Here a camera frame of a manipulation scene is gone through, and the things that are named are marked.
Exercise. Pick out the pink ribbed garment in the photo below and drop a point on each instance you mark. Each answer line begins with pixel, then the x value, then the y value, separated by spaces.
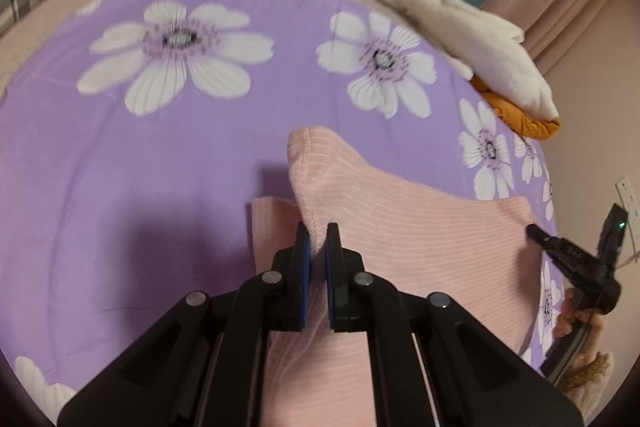
pixel 425 247

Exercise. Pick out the white goose plush toy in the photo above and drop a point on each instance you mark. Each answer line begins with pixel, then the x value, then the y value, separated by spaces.
pixel 475 37

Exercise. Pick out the person's right hand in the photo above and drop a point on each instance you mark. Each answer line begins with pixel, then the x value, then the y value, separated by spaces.
pixel 566 319

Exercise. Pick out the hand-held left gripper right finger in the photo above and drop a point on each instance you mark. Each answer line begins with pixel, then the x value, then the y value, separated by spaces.
pixel 330 279

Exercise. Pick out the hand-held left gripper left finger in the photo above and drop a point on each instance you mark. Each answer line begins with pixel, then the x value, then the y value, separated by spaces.
pixel 301 279

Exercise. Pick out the white wall socket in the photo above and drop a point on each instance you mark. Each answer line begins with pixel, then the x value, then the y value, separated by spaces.
pixel 629 207

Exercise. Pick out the purple floral bedsheet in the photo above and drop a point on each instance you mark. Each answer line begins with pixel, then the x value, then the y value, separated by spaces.
pixel 150 167

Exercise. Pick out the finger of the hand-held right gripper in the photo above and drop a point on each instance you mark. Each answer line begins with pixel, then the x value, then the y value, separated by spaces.
pixel 542 238

